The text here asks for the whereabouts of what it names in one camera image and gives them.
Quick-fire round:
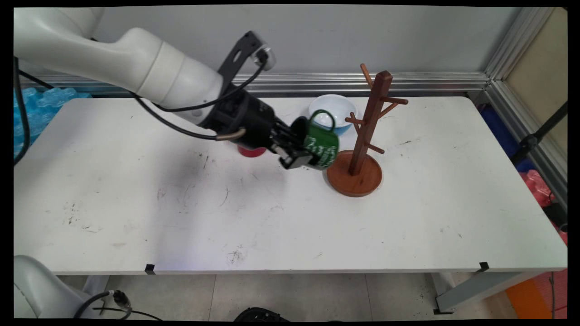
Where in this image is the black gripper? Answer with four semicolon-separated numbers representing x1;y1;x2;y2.
199;88;318;170

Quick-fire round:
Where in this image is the green enamel mug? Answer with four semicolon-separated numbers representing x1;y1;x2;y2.
292;110;339;171

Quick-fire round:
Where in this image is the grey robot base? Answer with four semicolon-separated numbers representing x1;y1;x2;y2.
14;254;102;319

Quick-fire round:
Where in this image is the red enamel mug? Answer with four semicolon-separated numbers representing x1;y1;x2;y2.
237;145;268;158

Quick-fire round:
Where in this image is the blue bowl white inside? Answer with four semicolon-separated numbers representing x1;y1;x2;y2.
309;94;358;136

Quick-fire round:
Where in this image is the wooden mug tree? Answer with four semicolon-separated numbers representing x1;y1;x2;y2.
326;63;409;197

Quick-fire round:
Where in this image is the black round object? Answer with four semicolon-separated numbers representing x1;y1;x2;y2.
233;307;290;323

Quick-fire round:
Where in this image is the blue bin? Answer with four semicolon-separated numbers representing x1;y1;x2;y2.
479;105;535;173

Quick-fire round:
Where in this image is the grey metal table leg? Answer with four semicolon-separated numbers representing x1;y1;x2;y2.
82;275;110;295
430;272;544;315

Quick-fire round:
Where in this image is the black stand pole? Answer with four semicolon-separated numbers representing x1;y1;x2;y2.
510;102;568;166

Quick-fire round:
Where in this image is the pink plastic bag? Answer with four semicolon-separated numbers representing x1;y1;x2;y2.
519;170;556;208

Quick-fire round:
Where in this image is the blue bubble wrap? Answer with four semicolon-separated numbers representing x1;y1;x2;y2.
14;87;92;157

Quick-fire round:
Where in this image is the black box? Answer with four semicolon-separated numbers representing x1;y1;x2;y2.
543;201;568;232

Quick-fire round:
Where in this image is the orange bin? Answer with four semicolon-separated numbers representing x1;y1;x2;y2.
505;278;554;319

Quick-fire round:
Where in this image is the pink red plastic crate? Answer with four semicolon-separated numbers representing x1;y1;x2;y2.
532;230;568;319

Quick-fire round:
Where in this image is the black cable with metal end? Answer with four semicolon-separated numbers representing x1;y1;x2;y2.
131;93;247;141

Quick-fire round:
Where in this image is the thin black camera cable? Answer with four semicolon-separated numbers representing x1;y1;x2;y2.
131;52;269;114

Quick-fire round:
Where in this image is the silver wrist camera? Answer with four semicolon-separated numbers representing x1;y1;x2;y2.
251;43;276;72

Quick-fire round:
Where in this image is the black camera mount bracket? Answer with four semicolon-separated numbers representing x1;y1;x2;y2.
217;31;263;91

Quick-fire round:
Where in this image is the aluminium frame rail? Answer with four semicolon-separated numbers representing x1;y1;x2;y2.
485;7;568;209
14;72;492;98

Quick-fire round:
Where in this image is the black cable with connector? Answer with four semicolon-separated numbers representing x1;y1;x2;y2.
72;290;164;321

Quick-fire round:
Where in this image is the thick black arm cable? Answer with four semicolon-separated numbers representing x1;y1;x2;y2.
14;57;30;166

